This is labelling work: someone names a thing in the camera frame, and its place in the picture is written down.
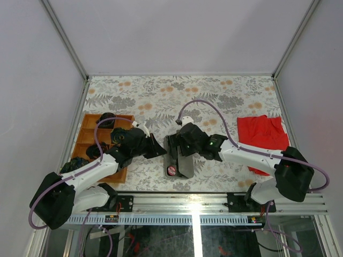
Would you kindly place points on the small red tape measure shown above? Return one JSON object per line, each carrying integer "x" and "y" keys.
{"x": 171, "y": 171}

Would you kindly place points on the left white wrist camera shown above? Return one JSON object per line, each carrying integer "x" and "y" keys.
{"x": 141, "y": 126}

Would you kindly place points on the grey plastic tool case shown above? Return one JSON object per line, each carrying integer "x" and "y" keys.
{"x": 183, "y": 164}

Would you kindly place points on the rolled dark sock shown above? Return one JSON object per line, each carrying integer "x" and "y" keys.
{"x": 118, "y": 135}
{"x": 106, "y": 121}
{"x": 93, "y": 151}

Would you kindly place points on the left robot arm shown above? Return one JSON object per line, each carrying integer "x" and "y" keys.
{"x": 59, "y": 196}

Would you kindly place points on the rolled dark sock lower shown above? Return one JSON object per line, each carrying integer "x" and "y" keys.
{"x": 93, "y": 151}

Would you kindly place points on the rolled dark sock outside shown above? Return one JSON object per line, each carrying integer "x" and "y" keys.
{"x": 74, "y": 164}

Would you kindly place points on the orange wooden divided tray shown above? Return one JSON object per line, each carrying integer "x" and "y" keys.
{"x": 85, "y": 139}

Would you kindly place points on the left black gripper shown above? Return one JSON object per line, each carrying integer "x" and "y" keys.
{"x": 157, "y": 150}

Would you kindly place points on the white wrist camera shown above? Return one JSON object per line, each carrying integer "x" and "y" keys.
{"x": 141, "y": 126}
{"x": 184, "y": 120}

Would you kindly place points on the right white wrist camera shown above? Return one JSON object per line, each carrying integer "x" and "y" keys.
{"x": 184, "y": 120}

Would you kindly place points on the red cloth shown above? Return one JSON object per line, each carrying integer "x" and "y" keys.
{"x": 262, "y": 132}

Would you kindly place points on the aluminium front rail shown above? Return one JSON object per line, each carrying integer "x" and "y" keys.
{"x": 173, "y": 209}

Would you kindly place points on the rolled dark sock top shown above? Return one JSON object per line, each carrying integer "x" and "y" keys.
{"x": 106, "y": 121}

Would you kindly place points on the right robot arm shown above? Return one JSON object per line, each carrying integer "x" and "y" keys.
{"x": 290, "y": 172}

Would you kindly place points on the rolled dark sock middle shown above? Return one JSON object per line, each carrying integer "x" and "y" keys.
{"x": 118, "y": 135}

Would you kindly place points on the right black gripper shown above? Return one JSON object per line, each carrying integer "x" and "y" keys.
{"x": 177, "y": 140}

